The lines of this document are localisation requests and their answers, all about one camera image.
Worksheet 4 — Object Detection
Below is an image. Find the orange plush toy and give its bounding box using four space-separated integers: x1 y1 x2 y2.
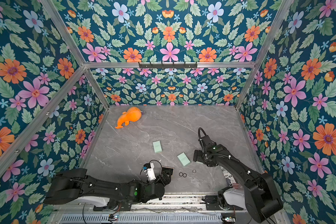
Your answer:
115 107 142 129

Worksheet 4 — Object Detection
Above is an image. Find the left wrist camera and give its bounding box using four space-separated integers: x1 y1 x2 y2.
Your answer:
143 162 156 183

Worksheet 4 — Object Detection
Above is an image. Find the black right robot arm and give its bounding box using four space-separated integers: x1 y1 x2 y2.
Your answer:
193 135 283 223

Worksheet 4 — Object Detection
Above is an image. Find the mint green box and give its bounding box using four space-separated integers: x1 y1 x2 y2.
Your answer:
153 141 162 153
177 153 191 167

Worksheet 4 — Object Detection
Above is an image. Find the black hook rail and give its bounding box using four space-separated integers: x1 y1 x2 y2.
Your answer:
138 62 198 69

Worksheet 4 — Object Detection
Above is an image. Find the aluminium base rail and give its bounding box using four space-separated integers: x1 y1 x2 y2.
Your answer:
58 193 283 215

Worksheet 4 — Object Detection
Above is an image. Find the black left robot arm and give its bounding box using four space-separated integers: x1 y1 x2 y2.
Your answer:
43 168 172 207

